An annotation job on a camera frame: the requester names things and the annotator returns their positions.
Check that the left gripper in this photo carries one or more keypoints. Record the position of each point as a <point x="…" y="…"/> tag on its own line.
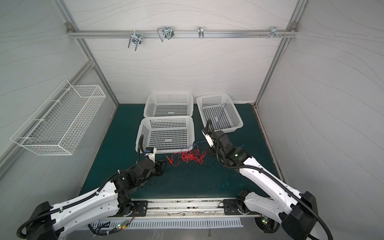
<point x="159" y="166"/>

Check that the green table mat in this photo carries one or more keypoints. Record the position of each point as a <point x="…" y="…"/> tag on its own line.
<point x="181" y="180"/>

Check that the metal hook clamp left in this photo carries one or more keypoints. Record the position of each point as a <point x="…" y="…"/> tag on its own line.
<point x="135" y="40"/>

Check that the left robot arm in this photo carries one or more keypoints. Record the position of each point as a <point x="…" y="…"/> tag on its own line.
<point x="41" y="225"/>

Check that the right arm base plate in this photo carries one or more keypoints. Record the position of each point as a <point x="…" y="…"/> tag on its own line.
<point x="235" y="207"/>

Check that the white wire wall basket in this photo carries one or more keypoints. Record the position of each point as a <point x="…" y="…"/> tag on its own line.
<point x="58" y="125"/>

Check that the white slotted cable duct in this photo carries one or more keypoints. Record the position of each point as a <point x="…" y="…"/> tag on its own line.
<point x="186" y="223"/>

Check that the metal hook clamp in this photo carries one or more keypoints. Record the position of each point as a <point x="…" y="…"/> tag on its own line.
<point x="135" y="40"/>
<point x="273" y="34"/>

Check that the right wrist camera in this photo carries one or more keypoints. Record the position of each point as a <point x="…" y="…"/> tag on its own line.
<point x="208" y="138"/>

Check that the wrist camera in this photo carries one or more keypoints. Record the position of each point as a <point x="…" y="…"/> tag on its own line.
<point x="150" y="153"/>
<point x="208" y="138"/>

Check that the metal hook clamp right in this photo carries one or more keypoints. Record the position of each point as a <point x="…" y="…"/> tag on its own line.
<point x="273" y="34"/>

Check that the front white perforated basket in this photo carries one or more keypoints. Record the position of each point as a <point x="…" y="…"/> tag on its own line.
<point x="167" y="134"/>

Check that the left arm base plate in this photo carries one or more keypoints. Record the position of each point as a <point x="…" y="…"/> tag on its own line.
<point x="138" y="208"/>

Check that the small metal bracket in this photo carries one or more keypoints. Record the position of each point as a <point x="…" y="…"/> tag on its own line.
<point x="201" y="32"/>

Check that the back left white basket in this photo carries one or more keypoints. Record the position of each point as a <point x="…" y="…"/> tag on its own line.
<point x="170" y="104"/>

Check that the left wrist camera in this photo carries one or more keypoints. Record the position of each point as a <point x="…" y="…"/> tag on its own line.
<point x="150" y="153"/>

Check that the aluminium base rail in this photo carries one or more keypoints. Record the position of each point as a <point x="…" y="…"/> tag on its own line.
<point x="180" y="207"/>

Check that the back right white basket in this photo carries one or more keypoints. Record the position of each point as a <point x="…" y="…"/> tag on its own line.
<point x="220" y="109"/>

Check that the aluminium cross rail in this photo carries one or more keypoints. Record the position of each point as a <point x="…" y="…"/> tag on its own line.
<point x="179" y="34"/>

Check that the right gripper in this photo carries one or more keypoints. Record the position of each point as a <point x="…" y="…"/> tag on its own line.
<point x="216" y="135"/>

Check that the metal u-bolt clamp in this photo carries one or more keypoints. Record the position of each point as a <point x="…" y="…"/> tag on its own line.
<point x="165" y="32"/>

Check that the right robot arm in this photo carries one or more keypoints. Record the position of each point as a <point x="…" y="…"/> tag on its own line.
<point x="296" y="212"/>

